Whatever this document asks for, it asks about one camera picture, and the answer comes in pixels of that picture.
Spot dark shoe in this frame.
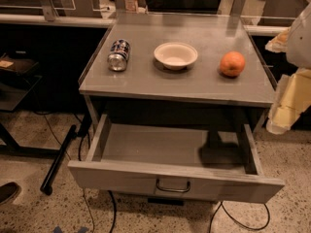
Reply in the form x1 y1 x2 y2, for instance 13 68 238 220
0 182 20 205

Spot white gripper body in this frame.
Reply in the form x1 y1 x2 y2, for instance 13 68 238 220
265 28 290 53

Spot black floor cable right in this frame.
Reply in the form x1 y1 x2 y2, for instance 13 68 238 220
208 201 271 233

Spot white paper bowl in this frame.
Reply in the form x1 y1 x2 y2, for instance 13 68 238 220
154 42 198 70

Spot grey top drawer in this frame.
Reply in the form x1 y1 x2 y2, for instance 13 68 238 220
68 115 285 203

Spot orange fruit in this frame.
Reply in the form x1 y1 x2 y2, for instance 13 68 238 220
220 51 246 78

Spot black side cart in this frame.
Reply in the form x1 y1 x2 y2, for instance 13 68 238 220
0 52 40 157

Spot black floor cable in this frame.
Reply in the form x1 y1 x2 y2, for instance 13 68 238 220
208 201 271 233
32 110 118 233

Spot black metal bar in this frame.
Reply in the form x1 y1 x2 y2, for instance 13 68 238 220
40 125 76 196

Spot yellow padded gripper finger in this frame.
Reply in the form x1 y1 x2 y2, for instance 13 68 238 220
266 68 311 135

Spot black floor cable left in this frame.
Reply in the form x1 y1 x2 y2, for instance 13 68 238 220
32 110 118 233

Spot grey drawer cabinet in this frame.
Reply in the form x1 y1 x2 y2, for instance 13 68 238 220
80 13 274 129

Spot blue soda can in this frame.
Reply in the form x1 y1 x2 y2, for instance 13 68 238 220
107 39 130 72

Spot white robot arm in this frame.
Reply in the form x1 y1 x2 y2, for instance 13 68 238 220
265 4 311 134

